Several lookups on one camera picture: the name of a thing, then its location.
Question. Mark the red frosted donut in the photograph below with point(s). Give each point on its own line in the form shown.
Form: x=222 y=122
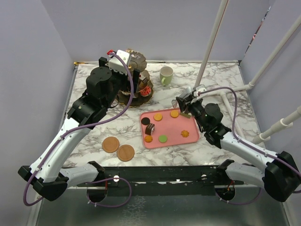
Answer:
x=146 y=91

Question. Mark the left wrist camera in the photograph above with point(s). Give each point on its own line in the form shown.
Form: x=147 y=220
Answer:
x=117 y=61

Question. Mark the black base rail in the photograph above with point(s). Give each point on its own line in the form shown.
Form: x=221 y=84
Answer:
x=160 y=181

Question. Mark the black sandwich cookie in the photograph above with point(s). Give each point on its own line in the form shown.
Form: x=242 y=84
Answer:
x=145 y=121

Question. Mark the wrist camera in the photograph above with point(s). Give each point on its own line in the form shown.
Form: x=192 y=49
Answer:
x=197 y=91
x=117 y=61

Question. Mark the chocolate chip cookie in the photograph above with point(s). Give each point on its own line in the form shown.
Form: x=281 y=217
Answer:
x=148 y=138

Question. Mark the chocolate cake slice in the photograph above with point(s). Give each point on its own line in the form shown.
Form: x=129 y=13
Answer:
x=150 y=129

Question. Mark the green layered square cake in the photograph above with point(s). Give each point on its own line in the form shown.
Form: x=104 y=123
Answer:
x=185 y=115

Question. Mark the orange waffle biscuit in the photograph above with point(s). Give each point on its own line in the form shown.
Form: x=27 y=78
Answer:
x=174 y=113

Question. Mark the metal serving tongs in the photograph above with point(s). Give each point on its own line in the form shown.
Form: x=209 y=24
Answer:
x=179 y=101

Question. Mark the orange jam biscuit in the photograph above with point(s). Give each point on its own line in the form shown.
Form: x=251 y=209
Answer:
x=158 y=117

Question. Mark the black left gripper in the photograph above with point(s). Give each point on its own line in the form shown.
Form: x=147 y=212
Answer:
x=126 y=86

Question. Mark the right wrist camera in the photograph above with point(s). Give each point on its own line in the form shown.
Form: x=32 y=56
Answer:
x=197 y=91

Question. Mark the orange flower cookie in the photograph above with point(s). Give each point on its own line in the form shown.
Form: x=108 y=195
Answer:
x=185 y=133

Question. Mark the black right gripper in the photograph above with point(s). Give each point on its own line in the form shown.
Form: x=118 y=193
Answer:
x=186 y=103

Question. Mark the round wooden coaster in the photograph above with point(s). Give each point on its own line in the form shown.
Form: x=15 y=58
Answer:
x=125 y=152
x=110 y=144

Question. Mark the three-tier grey cake stand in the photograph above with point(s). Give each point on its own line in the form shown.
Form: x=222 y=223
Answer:
x=138 y=62

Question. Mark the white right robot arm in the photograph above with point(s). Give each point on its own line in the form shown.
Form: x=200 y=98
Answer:
x=276 y=173

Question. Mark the pink serving tray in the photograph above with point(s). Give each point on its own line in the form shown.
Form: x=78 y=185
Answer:
x=172 y=128

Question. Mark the green mug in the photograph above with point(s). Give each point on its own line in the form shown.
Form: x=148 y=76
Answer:
x=166 y=75

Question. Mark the green macaron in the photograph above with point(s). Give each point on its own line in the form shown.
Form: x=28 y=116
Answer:
x=162 y=138

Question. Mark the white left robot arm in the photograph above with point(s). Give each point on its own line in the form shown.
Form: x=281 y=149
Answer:
x=46 y=177

